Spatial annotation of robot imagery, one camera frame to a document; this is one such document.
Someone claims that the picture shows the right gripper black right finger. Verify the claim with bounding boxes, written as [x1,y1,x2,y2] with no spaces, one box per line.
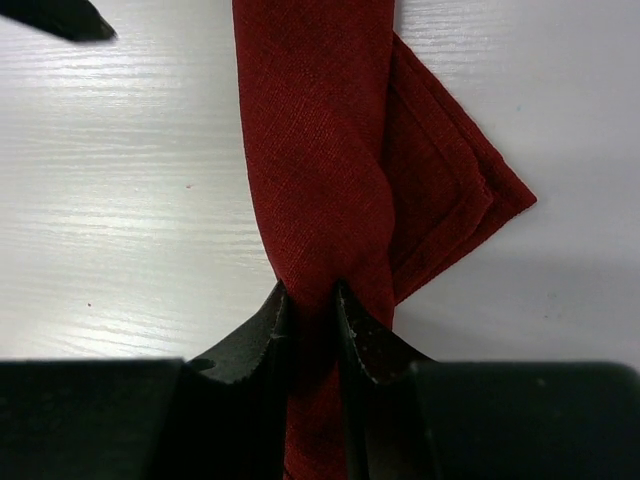
[334,283,639,479]

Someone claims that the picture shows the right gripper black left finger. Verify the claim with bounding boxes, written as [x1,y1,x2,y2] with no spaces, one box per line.
[1,286,290,479]

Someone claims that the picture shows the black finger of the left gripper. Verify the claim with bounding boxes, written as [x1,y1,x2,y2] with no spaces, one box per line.
[0,0,117,43]

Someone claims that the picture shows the dark red cloth napkin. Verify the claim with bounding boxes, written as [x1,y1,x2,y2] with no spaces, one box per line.
[233,1,536,479]

